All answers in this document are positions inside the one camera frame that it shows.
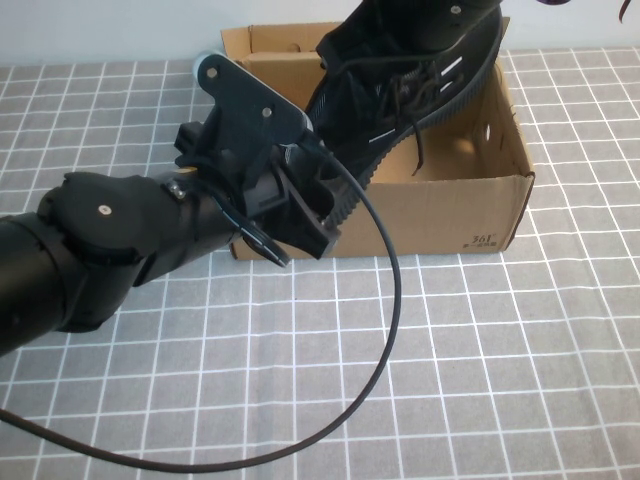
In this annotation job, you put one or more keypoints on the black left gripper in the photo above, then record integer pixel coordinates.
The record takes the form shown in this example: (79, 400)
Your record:
(235, 170)

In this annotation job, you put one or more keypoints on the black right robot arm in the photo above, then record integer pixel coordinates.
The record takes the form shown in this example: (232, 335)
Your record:
(440, 25)

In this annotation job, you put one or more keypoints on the black left camera mount plate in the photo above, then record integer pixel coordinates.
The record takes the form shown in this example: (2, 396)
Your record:
(240, 95)

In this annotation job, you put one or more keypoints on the grey white-checked tablecloth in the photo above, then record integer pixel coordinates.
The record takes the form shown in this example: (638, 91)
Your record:
(475, 350)

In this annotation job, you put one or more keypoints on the brown cardboard shoe box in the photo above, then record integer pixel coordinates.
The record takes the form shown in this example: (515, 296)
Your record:
(425, 220)

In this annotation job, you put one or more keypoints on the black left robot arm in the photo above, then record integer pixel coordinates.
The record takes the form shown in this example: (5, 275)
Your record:
(100, 250)

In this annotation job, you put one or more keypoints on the black mesh sneaker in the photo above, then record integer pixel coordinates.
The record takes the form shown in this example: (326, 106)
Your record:
(360, 115)

